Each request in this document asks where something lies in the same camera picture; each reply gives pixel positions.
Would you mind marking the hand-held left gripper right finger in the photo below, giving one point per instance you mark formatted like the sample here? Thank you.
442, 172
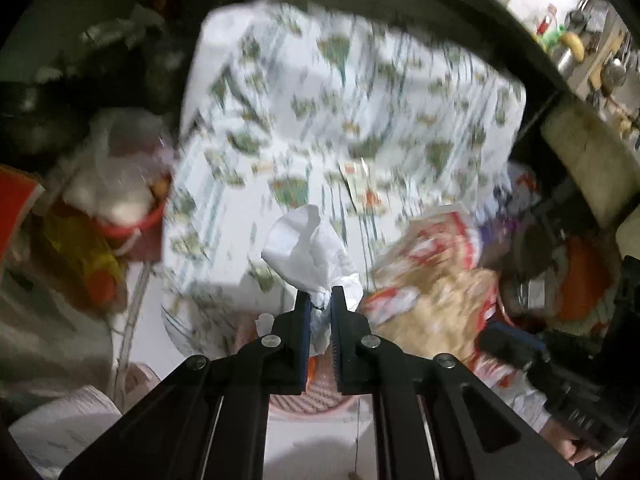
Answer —
336, 340

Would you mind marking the metal pot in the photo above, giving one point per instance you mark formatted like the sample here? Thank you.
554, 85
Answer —
565, 62

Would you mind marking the yellow banana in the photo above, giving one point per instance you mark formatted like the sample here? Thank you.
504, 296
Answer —
574, 45

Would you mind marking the orange box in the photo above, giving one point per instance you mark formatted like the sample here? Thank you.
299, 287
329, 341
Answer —
15, 195

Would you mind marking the metal ladle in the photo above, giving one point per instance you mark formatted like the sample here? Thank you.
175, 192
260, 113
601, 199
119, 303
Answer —
614, 72

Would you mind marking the person's right hand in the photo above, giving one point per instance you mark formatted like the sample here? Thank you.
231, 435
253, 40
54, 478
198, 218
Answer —
567, 437

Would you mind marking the clear plastic bag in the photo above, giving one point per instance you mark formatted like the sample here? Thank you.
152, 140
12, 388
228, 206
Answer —
115, 180

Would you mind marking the beige foam cushion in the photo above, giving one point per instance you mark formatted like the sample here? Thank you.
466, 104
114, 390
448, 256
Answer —
585, 150

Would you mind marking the small pale sauce sachet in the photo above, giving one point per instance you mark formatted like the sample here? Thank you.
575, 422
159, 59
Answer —
360, 185

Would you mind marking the tan and red wrapper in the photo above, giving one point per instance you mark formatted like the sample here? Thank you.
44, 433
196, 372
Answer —
440, 300

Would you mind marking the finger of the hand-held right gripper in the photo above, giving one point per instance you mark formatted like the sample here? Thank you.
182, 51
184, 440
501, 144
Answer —
510, 340

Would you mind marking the red bucket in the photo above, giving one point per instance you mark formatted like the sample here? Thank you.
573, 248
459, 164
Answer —
135, 240

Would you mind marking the crumpled clear plastic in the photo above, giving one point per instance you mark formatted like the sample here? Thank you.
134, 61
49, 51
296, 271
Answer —
120, 30

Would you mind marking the yellow and orange bag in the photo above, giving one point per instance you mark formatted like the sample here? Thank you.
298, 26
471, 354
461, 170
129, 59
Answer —
75, 255

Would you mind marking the white tissue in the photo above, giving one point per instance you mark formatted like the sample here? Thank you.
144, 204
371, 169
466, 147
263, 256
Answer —
305, 245

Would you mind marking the white printed tablecloth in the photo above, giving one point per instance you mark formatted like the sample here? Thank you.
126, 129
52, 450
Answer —
300, 110

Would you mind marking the pink woven basket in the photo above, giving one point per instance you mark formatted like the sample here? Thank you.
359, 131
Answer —
310, 402

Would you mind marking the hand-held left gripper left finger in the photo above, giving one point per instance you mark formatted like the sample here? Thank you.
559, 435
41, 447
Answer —
301, 340

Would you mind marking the white orange printed plastic bag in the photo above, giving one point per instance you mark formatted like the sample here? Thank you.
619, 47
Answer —
522, 192

